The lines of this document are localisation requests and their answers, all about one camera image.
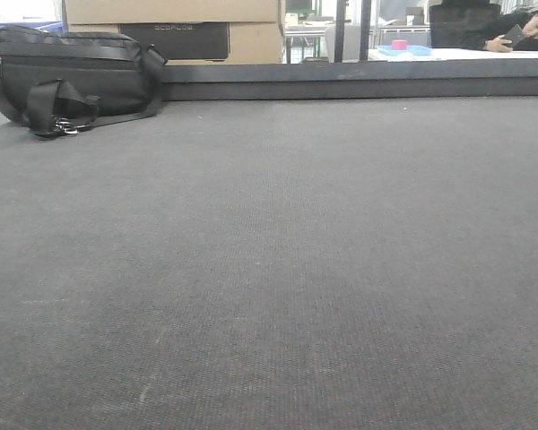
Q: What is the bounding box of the person in black clothes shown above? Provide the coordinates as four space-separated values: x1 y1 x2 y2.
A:
460 10 538 53

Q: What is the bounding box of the large cardboard box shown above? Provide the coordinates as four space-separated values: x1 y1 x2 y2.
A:
64 0 285 65

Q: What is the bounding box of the black fabric shoulder bag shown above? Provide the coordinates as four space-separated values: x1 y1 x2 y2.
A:
0 25 167 138

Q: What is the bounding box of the black vertical post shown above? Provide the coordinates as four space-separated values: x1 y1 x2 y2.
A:
359 0 372 63
334 0 346 63

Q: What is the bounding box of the black conveyor side rail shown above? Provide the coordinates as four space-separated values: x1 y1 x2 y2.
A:
162 58 538 101

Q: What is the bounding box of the blue shallow tray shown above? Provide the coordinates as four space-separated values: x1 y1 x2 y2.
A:
377 44 432 56

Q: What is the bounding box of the pink cup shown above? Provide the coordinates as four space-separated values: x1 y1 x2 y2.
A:
391 39 408 51

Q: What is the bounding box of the white table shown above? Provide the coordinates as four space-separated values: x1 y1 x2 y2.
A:
369 48 538 62

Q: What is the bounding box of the dark smartphone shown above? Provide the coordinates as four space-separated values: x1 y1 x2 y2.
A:
502 24 525 46

